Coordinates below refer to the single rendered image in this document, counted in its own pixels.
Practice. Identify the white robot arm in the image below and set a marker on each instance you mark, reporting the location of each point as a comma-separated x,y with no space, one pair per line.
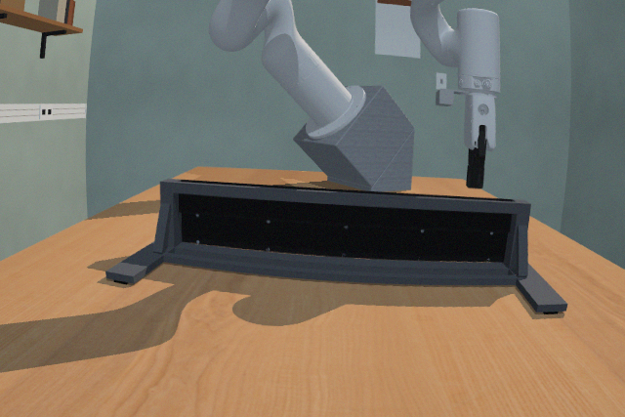
474,47

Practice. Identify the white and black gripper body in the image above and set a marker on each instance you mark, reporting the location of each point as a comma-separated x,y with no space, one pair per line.
475,115

